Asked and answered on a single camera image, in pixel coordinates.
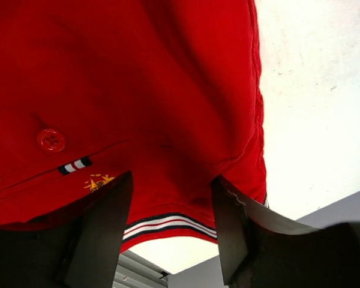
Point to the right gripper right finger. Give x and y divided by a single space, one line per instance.
261 248

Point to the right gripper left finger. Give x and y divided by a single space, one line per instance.
80 248

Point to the red trousers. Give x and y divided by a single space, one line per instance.
168 90

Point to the aluminium frame rail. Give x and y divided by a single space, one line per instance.
134 271

